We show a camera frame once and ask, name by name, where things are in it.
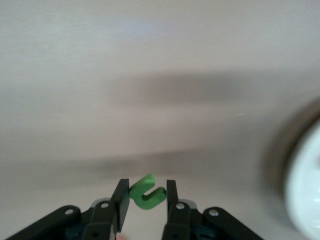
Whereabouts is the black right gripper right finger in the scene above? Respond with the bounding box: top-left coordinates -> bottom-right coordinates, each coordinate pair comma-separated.
161,179 -> 262,240

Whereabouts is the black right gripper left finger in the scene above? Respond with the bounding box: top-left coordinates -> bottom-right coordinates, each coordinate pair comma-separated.
4,178 -> 131,240

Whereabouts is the green foam letter u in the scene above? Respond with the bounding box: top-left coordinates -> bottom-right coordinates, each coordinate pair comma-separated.
128,173 -> 168,210

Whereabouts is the brown table cover sheet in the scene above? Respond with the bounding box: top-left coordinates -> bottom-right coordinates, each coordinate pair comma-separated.
0,0 -> 320,240

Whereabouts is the beige brown plate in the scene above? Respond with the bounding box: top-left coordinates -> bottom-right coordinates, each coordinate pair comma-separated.
284,122 -> 320,238

